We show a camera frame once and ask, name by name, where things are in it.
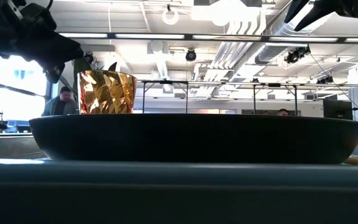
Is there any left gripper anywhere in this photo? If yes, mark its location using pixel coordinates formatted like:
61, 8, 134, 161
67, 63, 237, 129
0, 15, 85, 84

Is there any black round plate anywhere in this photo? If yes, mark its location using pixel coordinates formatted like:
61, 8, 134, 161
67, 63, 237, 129
29, 113, 358, 165

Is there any black table frame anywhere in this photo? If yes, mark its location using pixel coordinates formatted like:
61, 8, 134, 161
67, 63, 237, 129
252, 82, 298, 116
141, 80, 189, 114

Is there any green snake plant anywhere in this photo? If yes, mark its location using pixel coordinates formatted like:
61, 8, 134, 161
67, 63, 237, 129
59, 57, 118, 100

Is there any black ceiling camera cluster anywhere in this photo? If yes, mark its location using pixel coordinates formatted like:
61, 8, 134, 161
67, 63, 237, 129
284, 45, 311, 65

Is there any light blue plastic tray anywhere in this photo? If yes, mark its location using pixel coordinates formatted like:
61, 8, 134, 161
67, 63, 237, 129
0, 135, 358, 224

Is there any black aluminium rig frame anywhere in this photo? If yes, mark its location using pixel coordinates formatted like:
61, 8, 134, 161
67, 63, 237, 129
57, 32, 358, 44

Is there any gold faceted plant pot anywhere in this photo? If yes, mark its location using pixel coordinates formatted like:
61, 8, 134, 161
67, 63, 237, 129
76, 70, 138, 114

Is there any silver ventilation duct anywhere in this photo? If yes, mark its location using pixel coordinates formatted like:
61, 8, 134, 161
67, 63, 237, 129
255, 12, 332, 65

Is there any black computer monitor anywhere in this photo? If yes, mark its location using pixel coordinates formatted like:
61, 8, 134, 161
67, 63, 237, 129
323, 99, 354, 121

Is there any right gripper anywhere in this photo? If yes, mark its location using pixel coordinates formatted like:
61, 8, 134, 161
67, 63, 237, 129
283, 0, 358, 32

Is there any white ring fixture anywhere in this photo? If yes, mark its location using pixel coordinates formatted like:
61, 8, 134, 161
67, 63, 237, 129
162, 7, 180, 26

